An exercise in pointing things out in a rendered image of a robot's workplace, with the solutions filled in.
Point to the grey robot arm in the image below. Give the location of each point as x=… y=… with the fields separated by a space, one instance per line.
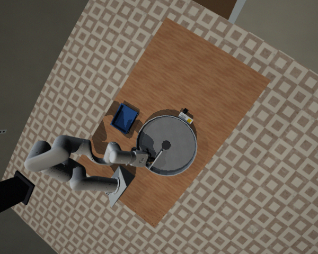
x=55 y=162

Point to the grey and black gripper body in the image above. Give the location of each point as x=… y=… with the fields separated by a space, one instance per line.
x=140 y=158

